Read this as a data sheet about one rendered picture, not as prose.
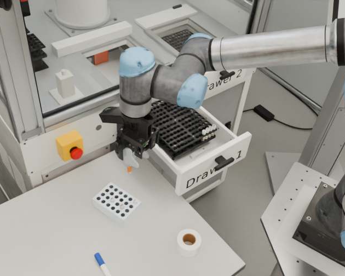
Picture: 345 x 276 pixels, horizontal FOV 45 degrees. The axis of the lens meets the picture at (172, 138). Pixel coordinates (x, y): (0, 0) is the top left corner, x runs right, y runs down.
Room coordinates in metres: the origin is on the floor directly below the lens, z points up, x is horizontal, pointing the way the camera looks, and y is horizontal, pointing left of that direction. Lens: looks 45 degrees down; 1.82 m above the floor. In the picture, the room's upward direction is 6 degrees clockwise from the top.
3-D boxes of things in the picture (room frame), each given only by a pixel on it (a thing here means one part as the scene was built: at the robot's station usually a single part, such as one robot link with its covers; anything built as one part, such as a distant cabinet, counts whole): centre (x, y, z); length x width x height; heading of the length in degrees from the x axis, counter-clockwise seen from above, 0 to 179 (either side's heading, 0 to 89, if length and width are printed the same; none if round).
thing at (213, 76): (1.31, -0.15, 0.87); 0.29 x 0.02 x 0.11; 132
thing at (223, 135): (1.02, 0.00, 0.86); 0.40 x 0.26 x 0.06; 42
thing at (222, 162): (0.84, -0.16, 0.91); 0.07 x 0.04 x 0.01; 132
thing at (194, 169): (0.86, -0.14, 0.87); 0.29 x 0.02 x 0.11; 132
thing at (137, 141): (0.73, 0.09, 1.11); 0.09 x 0.08 x 0.12; 59
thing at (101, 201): (0.74, 0.15, 0.78); 0.12 x 0.08 x 0.04; 59
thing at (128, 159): (0.72, 0.10, 1.00); 0.06 x 0.03 x 0.09; 59
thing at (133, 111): (0.74, 0.09, 1.19); 0.08 x 0.08 x 0.05
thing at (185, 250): (0.63, -0.08, 0.78); 0.07 x 0.07 x 0.04
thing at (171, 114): (1.01, 0.00, 0.87); 0.22 x 0.18 x 0.06; 42
